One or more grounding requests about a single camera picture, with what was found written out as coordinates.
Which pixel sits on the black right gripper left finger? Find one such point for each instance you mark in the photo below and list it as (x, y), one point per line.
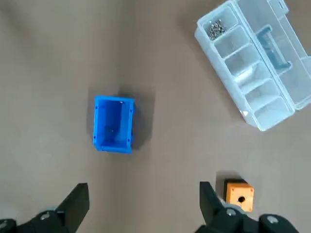
(70, 208)

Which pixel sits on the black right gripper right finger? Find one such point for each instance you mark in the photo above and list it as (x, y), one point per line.
(212, 208)

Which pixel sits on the orange button box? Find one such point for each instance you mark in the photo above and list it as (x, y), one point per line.
(239, 191)

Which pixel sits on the dark blue storage box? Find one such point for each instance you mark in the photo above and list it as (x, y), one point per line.
(111, 126)

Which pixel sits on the clear plastic organizer case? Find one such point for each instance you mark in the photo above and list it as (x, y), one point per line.
(262, 72)

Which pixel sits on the pile of small screws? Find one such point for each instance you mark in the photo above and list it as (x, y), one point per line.
(216, 30)

